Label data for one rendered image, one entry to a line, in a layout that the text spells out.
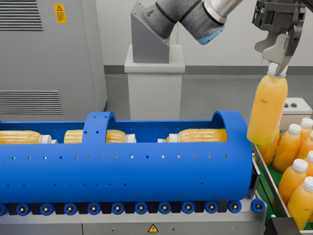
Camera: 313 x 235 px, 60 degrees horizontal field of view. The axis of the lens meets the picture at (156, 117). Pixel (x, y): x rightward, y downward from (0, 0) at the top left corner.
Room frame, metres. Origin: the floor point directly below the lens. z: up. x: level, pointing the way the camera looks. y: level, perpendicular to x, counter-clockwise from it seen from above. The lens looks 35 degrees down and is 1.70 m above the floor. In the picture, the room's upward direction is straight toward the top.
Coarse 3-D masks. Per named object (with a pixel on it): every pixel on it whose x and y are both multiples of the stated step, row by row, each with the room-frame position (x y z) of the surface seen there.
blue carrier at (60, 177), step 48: (0, 144) 0.56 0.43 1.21; (48, 144) 0.56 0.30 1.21; (96, 144) 0.56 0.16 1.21; (144, 144) 0.57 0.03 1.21; (192, 144) 0.57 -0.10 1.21; (240, 144) 0.57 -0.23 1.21; (0, 192) 0.50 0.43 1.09; (48, 192) 0.50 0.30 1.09; (96, 192) 0.50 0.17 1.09; (144, 192) 0.50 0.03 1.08; (192, 192) 0.51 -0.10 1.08; (240, 192) 0.51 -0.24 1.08
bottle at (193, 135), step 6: (186, 132) 0.64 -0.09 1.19; (192, 132) 0.64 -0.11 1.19; (198, 132) 0.64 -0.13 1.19; (204, 132) 0.64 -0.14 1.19; (210, 132) 0.64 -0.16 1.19; (216, 132) 0.64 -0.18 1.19; (222, 132) 0.64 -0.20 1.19; (180, 138) 0.63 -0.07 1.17; (186, 138) 0.62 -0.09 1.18; (192, 138) 0.62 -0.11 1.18; (198, 138) 0.62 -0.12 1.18; (204, 138) 0.62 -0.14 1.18; (210, 138) 0.62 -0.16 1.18; (216, 138) 0.62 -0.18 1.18; (222, 138) 0.62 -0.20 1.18
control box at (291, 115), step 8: (288, 104) 0.94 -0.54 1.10; (304, 104) 0.94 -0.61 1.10; (288, 112) 0.89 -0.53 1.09; (296, 112) 0.89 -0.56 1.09; (304, 112) 0.90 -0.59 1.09; (280, 120) 0.89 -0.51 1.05; (288, 120) 0.89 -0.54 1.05; (296, 120) 0.90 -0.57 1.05; (280, 128) 0.89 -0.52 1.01; (288, 128) 0.89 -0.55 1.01
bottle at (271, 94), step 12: (264, 84) 0.56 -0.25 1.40; (276, 84) 0.55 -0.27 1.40; (264, 96) 0.55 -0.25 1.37; (276, 96) 0.54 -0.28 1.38; (252, 108) 0.57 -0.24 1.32; (264, 108) 0.54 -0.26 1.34; (276, 108) 0.53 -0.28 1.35; (252, 120) 0.55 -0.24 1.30; (264, 120) 0.53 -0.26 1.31; (276, 120) 0.53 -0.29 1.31; (252, 132) 0.54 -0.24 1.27; (264, 132) 0.53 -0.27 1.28; (276, 132) 0.54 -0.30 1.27; (264, 144) 0.52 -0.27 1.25
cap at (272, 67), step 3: (270, 63) 0.58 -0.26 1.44; (273, 63) 0.58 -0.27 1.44; (276, 63) 0.58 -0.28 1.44; (270, 66) 0.57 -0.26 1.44; (273, 66) 0.57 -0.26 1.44; (276, 66) 0.56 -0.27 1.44; (270, 69) 0.57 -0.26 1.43; (273, 69) 0.56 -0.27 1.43; (285, 69) 0.56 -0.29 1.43; (270, 72) 0.57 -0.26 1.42; (273, 72) 0.56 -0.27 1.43; (282, 72) 0.56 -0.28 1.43; (285, 72) 0.56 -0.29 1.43
